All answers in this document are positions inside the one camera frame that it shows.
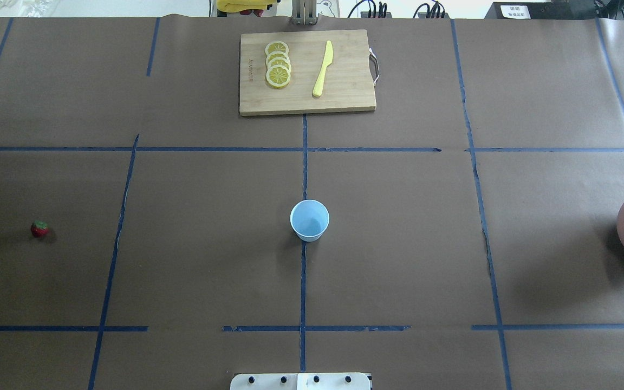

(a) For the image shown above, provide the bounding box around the red strawberry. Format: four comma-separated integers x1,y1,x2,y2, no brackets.
30,220,50,238

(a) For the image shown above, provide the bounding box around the light blue plastic cup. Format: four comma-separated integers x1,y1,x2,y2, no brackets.
289,199,330,242

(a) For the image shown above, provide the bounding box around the yellow plastic knife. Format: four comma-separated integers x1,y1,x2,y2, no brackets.
312,40,334,98

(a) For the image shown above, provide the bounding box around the wooden cutting board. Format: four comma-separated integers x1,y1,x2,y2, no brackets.
239,29,377,116

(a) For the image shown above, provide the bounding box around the yellow cloth bag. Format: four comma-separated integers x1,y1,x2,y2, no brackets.
216,0,280,14

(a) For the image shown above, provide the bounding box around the aluminium frame post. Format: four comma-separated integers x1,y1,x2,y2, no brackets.
291,0,319,25

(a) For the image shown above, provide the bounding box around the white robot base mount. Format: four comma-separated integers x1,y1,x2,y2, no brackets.
230,372,373,389

